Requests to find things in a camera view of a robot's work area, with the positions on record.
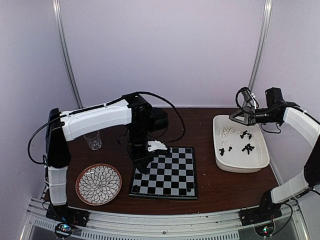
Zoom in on right aluminium frame post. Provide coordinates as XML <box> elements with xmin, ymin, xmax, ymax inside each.
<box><xmin>248</xmin><ymin>0</ymin><xmax>273</xmax><ymax>92</ymax></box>

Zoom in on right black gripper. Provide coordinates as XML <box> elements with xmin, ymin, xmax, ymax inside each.
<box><xmin>229</xmin><ymin>106</ymin><xmax>281</xmax><ymax>126</ymax></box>

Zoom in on aluminium frame post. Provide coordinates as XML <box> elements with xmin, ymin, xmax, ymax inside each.
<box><xmin>52</xmin><ymin>0</ymin><xmax>83</xmax><ymax>109</ymax></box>
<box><xmin>248</xmin><ymin>0</ymin><xmax>273</xmax><ymax>92</ymax></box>

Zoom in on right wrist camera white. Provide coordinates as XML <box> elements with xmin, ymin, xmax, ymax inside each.
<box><xmin>240</xmin><ymin>87</ymin><xmax>257</xmax><ymax>109</ymax></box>

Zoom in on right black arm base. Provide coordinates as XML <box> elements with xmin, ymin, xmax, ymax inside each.
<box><xmin>238</xmin><ymin>206</ymin><xmax>282</xmax><ymax>226</ymax></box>

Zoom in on black and grey chessboard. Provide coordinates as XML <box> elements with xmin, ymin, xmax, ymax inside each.
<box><xmin>128</xmin><ymin>146</ymin><xmax>198</xmax><ymax>200</ymax></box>

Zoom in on clear drinking glass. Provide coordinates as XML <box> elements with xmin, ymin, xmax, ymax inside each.
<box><xmin>83</xmin><ymin>130</ymin><xmax>102</xmax><ymax>151</ymax></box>

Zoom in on floral patterned plate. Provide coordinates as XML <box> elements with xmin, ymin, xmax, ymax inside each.
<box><xmin>75</xmin><ymin>163</ymin><xmax>122</xmax><ymax>206</ymax></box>

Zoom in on white plastic tub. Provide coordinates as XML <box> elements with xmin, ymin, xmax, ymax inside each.
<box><xmin>212</xmin><ymin>115</ymin><xmax>270</xmax><ymax>173</ymax></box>

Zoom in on black chess pieces in tub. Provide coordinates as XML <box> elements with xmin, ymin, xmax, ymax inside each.
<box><xmin>219</xmin><ymin>130</ymin><xmax>256</xmax><ymax>156</ymax></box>

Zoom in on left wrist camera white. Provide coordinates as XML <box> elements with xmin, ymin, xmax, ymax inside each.
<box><xmin>147</xmin><ymin>140</ymin><xmax>170</xmax><ymax>152</ymax></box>

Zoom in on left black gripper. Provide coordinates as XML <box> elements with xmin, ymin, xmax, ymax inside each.
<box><xmin>127</xmin><ymin>123</ymin><xmax>154</xmax><ymax>174</ymax></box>

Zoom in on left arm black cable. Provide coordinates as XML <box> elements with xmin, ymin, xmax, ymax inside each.
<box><xmin>134</xmin><ymin>91</ymin><xmax>186</xmax><ymax>145</ymax></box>

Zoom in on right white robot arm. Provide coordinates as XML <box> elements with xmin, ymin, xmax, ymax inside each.
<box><xmin>229</xmin><ymin>87</ymin><xmax>320</xmax><ymax>221</ymax></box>

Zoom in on left aluminium frame post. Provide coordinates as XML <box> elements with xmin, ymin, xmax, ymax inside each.
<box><xmin>52</xmin><ymin>0</ymin><xmax>83</xmax><ymax>109</ymax></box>

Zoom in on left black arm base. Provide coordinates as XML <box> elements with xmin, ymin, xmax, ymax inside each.
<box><xmin>45</xmin><ymin>204</ymin><xmax>90</xmax><ymax>227</ymax></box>

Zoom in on pile of white chess pieces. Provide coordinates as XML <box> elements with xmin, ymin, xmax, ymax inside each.
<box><xmin>218</xmin><ymin>126</ymin><xmax>240</xmax><ymax>147</ymax></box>

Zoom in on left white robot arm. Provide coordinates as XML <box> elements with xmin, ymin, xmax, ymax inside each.
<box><xmin>45</xmin><ymin>93</ymin><xmax>169</xmax><ymax>222</ymax></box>

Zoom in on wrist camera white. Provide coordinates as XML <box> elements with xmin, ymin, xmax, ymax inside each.
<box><xmin>147</xmin><ymin>140</ymin><xmax>170</xmax><ymax>152</ymax></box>
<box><xmin>240</xmin><ymin>87</ymin><xmax>257</xmax><ymax>109</ymax></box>

